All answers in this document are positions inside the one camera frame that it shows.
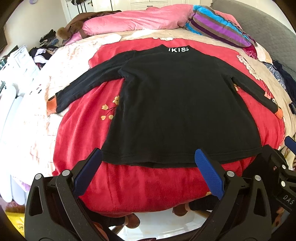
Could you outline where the dark blue patterned garment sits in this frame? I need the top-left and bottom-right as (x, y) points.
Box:
(263, 60), (295, 106)

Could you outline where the brown slipper left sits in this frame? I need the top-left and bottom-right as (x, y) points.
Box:
(125, 213), (140, 229)

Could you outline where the white drawer cabinet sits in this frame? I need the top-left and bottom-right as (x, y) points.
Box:
(1, 45), (40, 95)

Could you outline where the beige bed sheet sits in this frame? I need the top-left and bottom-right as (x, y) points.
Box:
(42, 28), (295, 137)

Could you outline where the white wardrobe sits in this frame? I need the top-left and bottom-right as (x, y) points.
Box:
(61, 0), (207, 23)

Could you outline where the dark clothes pile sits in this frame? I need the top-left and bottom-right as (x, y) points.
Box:
(29, 29), (59, 69)

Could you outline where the brown fur-trimmed coat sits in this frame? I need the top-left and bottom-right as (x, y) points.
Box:
(57, 10), (121, 41)

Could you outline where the red floral blanket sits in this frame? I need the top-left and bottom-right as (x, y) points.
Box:
(52, 38), (285, 216)

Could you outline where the magenta patterned cloth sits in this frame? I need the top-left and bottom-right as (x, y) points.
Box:
(242, 45), (258, 59)

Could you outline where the brown slipper right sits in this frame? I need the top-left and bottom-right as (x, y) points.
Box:
(173, 203), (191, 217)

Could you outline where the brown slipper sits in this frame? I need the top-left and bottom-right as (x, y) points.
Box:
(125, 213), (140, 229)
(173, 203), (191, 217)

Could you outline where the black long sleeve shirt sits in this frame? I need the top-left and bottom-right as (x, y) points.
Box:
(55, 45), (283, 168)

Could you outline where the striped plush pillow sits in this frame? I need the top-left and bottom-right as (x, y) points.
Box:
(184, 5), (255, 48)

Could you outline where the grey quilted headboard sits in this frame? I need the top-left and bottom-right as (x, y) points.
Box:
(212, 1), (295, 77)

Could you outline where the pink duvet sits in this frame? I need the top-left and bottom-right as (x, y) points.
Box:
(68, 4), (239, 44)

